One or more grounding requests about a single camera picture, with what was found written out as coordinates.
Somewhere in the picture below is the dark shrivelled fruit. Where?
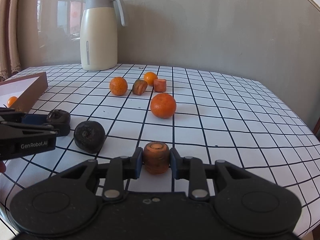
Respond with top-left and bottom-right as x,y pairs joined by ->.
46,109 -> 71,125

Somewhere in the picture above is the beige lace curtain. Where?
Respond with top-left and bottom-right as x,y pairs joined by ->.
1,0 -> 21,82

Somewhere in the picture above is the large front orange mandarin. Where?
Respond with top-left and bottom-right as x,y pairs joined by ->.
150,93 -> 176,119

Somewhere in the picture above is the left orange mandarin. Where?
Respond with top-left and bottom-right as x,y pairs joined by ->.
109,77 -> 128,96

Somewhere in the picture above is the white black grid tablecloth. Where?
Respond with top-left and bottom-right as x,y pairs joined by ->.
0,63 -> 320,240

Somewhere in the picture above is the brown shallow cardboard box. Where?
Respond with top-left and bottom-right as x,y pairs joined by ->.
1,72 -> 48,112

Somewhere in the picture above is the orange carrot chunk back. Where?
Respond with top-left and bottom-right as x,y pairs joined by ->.
153,79 -> 167,93

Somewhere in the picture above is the carrot stub with round top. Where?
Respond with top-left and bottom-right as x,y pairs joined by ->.
142,141 -> 170,175

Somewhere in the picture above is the dark rotten carrot piece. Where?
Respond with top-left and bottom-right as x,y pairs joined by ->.
132,79 -> 148,95

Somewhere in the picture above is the small back orange mandarin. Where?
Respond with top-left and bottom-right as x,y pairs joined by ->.
143,72 -> 158,86

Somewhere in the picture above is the cream thermos jug grey lid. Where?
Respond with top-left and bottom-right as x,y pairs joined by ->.
80,0 -> 126,71

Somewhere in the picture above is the small orange kumquat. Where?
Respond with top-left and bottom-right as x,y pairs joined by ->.
7,96 -> 18,108

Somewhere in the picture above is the black round rotten fruit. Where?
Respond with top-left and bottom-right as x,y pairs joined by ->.
74,121 -> 106,154

